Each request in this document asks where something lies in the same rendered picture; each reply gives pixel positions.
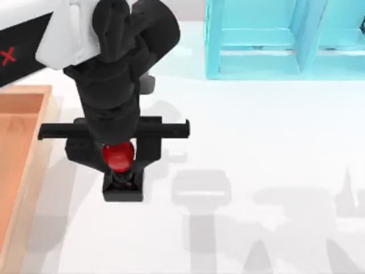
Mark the red trophy with black base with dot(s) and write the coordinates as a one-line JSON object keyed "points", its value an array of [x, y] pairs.
{"points": [[118, 157]]}

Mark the shallow salmon box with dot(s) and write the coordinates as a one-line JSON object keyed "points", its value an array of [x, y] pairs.
{"points": [[20, 160]]}

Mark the light blue rack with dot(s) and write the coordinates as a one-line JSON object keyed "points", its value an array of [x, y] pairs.
{"points": [[256, 40]]}

